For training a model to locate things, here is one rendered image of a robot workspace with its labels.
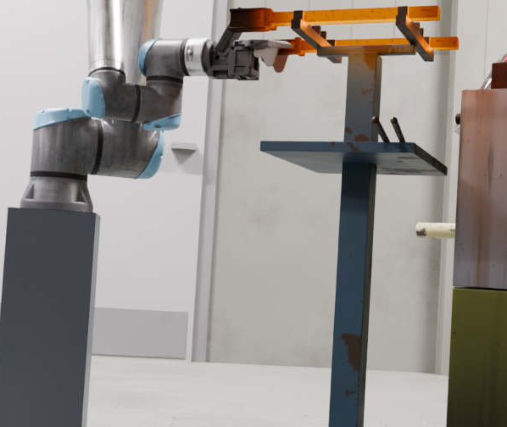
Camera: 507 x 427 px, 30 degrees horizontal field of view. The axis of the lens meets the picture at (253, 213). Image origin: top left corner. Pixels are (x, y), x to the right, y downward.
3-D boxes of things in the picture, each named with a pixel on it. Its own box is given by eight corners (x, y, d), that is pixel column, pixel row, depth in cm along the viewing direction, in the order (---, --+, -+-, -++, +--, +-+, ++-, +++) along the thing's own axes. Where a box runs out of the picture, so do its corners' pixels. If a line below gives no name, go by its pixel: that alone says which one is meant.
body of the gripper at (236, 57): (262, 80, 222) (214, 80, 226) (264, 44, 222) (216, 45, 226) (251, 74, 215) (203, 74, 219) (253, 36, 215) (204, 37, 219)
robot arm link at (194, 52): (200, 42, 228) (184, 33, 219) (219, 42, 227) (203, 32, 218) (197, 79, 228) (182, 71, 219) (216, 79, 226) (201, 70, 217)
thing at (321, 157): (259, 151, 183) (259, 141, 183) (317, 173, 220) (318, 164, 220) (413, 152, 172) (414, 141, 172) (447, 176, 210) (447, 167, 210)
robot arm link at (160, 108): (128, 130, 227) (131, 79, 228) (174, 135, 231) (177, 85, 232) (139, 125, 218) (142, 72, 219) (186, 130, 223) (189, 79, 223)
